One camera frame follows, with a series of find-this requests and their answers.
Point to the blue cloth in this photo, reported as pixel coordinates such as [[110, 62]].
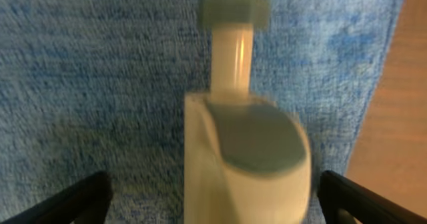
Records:
[[83, 67]]

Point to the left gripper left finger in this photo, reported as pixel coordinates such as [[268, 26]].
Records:
[[80, 200]]

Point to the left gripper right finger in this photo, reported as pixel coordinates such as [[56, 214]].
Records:
[[353, 204]]

